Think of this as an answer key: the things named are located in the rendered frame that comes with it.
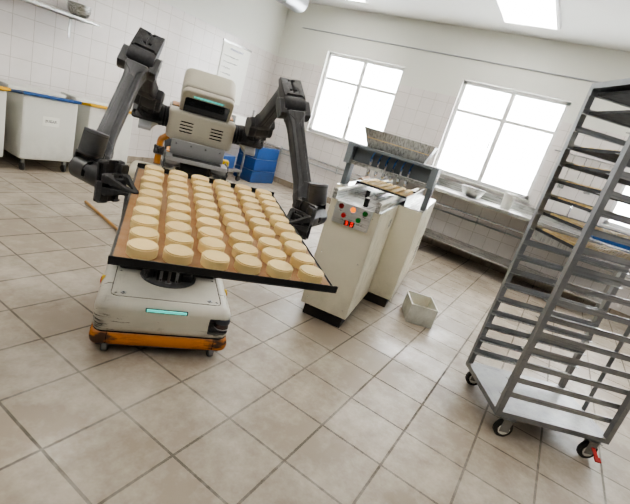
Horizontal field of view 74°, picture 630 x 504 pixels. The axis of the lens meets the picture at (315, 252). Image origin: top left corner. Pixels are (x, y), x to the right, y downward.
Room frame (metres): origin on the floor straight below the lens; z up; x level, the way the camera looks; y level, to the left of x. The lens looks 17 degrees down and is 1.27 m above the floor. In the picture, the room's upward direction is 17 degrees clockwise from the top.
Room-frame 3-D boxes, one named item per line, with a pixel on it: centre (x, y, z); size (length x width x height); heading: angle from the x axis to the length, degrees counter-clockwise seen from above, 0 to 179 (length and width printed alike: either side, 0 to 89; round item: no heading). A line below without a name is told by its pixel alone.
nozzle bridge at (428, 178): (3.44, -0.40, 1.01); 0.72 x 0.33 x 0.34; 74
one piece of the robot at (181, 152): (1.77, 0.59, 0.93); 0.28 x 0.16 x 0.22; 113
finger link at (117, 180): (0.94, 0.47, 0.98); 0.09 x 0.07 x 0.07; 68
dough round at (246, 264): (0.72, 0.11, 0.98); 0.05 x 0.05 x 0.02
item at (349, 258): (2.96, -0.26, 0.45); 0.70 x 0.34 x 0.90; 164
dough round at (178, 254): (0.67, 0.23, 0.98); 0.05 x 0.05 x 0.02
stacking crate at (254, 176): (7.24, 1.40, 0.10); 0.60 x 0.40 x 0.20; 150
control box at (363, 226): (2.61, -0.16, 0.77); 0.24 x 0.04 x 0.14; 74
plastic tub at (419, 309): (3.21, -0.95, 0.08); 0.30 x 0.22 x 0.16; 0
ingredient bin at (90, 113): (4.83, 2.84, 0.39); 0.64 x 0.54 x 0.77; 60
